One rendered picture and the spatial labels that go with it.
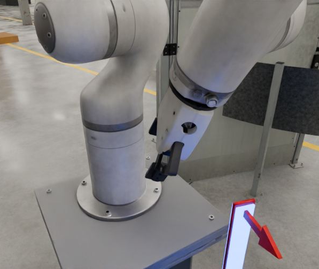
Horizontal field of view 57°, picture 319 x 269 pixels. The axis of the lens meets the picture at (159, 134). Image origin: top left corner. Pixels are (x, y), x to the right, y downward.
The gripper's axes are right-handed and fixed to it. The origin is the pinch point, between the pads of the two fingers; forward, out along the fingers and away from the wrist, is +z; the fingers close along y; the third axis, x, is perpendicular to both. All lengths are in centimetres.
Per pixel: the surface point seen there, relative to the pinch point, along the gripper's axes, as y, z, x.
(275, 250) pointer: -20.2, -16.2, -6.2
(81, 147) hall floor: 134, 191, 12
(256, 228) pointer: -17.8, -15.0, -5.6
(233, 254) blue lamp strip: -18.2, -8.3, -7.1
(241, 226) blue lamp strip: -16.5, -12.1, -5.9
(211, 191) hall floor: 79, 130, -86
